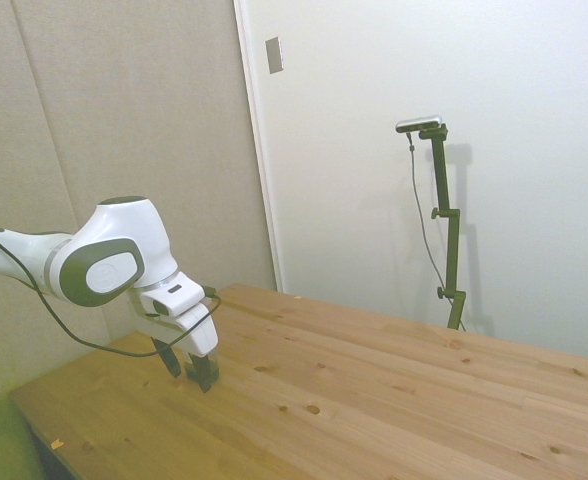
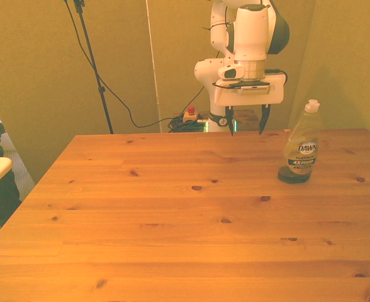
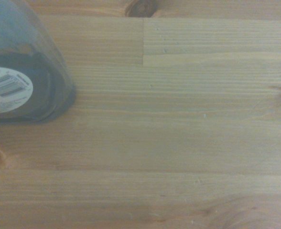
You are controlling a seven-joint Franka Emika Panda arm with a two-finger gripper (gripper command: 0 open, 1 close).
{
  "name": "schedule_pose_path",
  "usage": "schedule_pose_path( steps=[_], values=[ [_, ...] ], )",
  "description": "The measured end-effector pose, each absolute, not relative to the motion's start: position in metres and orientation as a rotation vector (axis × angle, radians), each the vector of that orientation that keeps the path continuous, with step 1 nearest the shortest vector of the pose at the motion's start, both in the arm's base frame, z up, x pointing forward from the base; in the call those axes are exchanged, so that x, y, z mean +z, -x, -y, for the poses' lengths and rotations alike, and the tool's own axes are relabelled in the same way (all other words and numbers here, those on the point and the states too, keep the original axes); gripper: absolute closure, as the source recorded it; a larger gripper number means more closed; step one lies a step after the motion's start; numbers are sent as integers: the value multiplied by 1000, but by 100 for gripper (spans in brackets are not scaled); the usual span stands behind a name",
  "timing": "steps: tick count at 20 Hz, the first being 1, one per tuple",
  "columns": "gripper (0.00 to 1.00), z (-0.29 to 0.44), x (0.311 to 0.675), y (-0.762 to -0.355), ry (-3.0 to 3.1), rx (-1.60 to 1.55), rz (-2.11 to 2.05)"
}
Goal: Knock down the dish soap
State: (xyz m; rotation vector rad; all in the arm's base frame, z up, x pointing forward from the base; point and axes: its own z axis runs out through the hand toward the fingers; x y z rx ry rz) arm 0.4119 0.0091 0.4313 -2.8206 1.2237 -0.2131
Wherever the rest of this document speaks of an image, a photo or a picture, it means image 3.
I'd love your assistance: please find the dark glass cup with label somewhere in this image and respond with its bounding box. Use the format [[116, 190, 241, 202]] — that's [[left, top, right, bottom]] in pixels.
[[0, 0, 76, 124]]

